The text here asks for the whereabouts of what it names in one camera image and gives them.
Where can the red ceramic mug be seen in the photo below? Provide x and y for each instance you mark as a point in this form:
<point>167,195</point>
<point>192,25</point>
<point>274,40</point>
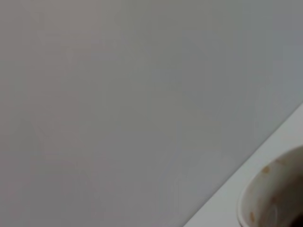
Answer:
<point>267,189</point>

